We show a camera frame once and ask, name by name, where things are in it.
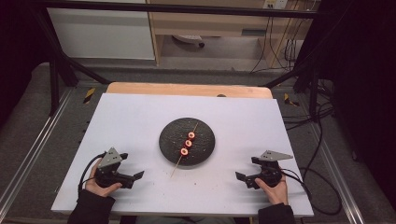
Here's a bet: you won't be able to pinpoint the white cabinet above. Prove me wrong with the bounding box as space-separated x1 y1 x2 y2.
46 7 156 61

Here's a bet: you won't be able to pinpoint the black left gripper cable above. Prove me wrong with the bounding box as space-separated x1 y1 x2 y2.
77 151 107 200

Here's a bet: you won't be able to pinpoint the person's left hand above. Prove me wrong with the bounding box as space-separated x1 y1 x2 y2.
84 158 123 198

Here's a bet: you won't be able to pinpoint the person's right hand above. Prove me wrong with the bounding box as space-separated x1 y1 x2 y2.
254 173 290 206

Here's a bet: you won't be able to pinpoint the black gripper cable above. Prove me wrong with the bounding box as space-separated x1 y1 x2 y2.
77 151 107 200
279 167 343 217

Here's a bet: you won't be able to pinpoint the white board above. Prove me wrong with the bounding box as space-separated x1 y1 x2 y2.
50 92 315 218

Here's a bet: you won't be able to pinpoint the black metal frame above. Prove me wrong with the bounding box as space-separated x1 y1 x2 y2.
29 0 323 123

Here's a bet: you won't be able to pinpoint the black round plate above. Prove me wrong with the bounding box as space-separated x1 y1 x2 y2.
158 117 217 167

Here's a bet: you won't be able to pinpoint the light wooden desk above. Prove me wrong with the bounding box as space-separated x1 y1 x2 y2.
146 0 316 67

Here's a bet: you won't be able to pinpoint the white power strip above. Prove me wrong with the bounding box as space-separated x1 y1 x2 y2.
262 0 290 10

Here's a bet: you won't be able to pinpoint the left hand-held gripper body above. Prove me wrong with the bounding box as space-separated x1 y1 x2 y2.
93 147 126 189

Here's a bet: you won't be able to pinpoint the aluminium rail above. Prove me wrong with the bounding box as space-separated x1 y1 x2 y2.
0 88 77 217
310 122 366 224

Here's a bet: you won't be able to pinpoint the hanging black cables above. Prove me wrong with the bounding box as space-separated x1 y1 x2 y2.
249 14 313 75

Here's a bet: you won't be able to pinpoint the office chair base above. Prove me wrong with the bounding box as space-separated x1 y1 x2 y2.
171 34 206 49

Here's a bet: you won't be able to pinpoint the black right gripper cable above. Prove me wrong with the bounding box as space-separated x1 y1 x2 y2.
279 167 343 217

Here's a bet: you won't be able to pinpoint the black floor cables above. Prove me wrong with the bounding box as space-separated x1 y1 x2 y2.
280 78 336 133

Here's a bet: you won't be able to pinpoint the wooden table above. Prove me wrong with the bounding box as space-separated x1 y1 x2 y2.
106 81 274 100

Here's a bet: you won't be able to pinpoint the thin bamboo skewer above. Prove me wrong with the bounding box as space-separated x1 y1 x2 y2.
169 121 200 179

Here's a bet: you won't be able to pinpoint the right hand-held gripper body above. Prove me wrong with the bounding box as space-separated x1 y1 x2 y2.
257 150 294 189

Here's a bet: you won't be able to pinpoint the yellow black tape marker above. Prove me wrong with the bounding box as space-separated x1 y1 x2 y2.
283 92 301 107
82 87 97 105

